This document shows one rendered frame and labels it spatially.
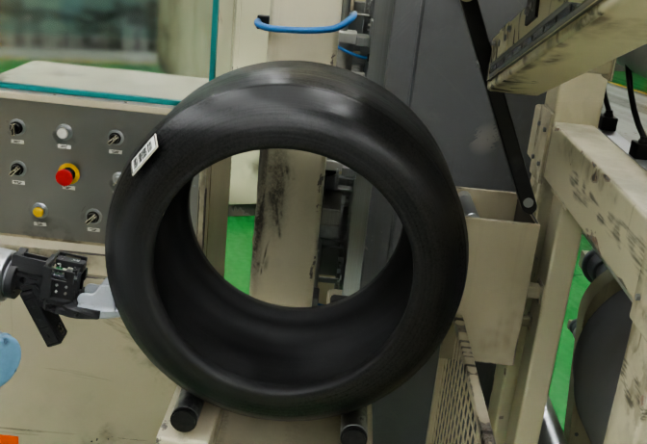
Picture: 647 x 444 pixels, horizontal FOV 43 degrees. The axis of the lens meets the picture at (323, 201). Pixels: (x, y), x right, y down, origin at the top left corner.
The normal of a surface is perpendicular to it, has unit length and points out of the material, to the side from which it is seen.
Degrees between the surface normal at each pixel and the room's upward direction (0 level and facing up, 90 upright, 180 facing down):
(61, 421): 89
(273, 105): 43
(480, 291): 90
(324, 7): 90
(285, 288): 90
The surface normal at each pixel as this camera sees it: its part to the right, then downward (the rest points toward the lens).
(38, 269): -0.04, 0.31
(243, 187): 0.33, 0.33
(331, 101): 0.16, -0.46
